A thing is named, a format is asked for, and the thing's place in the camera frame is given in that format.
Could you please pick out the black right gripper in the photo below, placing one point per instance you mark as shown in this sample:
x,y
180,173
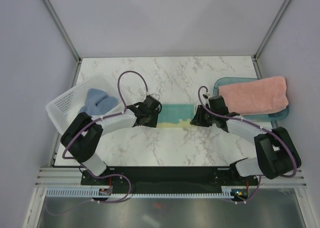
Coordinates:
x,y
198,119

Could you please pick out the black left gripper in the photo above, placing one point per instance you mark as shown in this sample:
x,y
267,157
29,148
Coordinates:
x,y
153,124

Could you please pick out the yellow towel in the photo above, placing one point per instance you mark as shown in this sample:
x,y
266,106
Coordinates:
x,y
176,116

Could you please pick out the pink towel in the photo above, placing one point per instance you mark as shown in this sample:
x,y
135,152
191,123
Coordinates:
x,y
258,97

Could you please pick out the blue towel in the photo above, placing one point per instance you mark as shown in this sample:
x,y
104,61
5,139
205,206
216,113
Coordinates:
x,y
98,102

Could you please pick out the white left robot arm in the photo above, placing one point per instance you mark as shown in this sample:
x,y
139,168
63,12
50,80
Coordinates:
x,y
83,135

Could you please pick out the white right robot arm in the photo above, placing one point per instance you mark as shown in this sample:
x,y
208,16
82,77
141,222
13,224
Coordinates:
x,y
276,154

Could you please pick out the teal translucent plastic tub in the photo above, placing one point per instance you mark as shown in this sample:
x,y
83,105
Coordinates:
x,y
272,117

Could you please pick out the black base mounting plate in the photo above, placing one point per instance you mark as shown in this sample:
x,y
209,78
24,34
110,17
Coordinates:
x,y
181,178

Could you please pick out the white perforated plastic basket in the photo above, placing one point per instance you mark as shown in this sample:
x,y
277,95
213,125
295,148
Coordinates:
x,y
63,109

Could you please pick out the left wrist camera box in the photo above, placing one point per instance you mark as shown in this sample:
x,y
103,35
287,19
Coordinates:
x,y
155,96

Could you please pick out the white slotted cable duct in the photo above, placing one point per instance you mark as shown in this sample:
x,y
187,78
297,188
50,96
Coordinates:
x,y
69,192

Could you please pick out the aluminium table edge rail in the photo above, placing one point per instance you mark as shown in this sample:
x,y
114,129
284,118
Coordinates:
x,y
71,177

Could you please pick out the right aluminium frame post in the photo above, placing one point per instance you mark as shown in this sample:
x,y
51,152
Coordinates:
x,y
277,19

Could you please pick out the aluminium frame post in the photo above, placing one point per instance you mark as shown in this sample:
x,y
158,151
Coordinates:
x,y
57,22
277,19

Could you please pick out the left aluminium frame post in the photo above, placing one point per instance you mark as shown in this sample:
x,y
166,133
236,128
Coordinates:
x,y
57,22

